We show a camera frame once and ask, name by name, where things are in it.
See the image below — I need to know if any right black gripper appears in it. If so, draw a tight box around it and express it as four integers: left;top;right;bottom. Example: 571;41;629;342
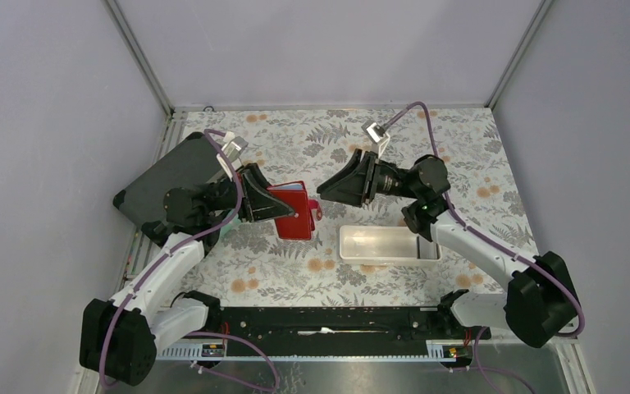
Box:
317;149;421;208

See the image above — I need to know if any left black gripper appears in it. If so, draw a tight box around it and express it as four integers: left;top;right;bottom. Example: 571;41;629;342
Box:
199;163;297;222

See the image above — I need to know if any red card holder wallet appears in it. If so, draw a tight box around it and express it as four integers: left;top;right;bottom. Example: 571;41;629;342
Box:
267;181;322;241

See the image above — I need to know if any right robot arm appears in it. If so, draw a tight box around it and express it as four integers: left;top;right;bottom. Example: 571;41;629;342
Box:
317;149;586;348

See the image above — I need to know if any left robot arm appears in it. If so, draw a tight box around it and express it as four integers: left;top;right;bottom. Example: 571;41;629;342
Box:
80;164;295;388

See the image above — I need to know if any white plastic tray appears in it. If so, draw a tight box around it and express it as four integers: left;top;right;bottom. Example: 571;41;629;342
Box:
338;225;443;268

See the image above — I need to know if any floral table mat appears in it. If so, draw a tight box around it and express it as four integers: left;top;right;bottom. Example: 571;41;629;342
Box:
172;108;537;306

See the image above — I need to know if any black hard case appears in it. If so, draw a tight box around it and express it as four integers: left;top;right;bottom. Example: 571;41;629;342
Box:
112;132;223;245

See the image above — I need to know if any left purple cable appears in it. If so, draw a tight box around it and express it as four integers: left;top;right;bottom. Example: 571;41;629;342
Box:
98;128;281;392

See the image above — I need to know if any purple cable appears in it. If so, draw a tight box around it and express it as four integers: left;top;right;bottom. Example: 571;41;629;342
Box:
98;128;281;392
382;101;587;394

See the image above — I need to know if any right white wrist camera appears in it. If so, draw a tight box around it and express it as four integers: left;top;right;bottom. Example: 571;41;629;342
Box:
362;121;390;158

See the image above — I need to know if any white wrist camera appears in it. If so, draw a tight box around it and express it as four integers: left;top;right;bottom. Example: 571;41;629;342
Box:
217;131;249;176
362;121;390;158

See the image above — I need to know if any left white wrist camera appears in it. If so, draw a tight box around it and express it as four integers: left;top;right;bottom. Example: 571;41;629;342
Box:
217;131;249;176

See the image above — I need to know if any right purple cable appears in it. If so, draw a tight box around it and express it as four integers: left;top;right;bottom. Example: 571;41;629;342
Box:
382;101;587;394

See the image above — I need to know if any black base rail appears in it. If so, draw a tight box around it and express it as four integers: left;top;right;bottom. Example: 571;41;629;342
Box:
157;306;492;362

